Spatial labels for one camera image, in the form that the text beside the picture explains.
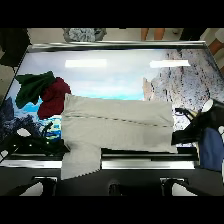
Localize dark green garment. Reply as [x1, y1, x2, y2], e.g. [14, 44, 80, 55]
[14, 70, 57, 110]

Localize person's legs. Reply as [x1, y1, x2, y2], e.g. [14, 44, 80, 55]
[139, 27, 166, 42]

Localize grey patterned garment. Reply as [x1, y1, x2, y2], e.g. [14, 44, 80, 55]
[62, 27, 108, 43]

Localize blue garment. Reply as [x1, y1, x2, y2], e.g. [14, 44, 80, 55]
[198, 126, 224, 173]

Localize red garment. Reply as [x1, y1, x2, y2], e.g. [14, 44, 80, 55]
[37, 76, 73, 120]

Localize silver frame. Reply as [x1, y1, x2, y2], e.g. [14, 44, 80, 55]
[0, 40, 224, 197]

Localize grey T-shirt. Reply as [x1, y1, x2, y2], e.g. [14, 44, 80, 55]
[60, 93, 179, 181]

